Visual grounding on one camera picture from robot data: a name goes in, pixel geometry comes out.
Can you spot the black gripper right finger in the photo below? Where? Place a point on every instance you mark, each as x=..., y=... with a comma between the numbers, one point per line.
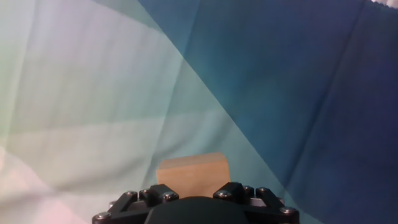
x=264, y=205

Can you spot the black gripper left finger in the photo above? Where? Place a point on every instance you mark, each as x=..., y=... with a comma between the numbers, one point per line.
x=130, y=205

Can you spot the small wooden block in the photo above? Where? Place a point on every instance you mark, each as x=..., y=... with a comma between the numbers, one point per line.
x=192, y=175

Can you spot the blue green white cloth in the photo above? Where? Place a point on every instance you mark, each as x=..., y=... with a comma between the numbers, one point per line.
x=124, y=93

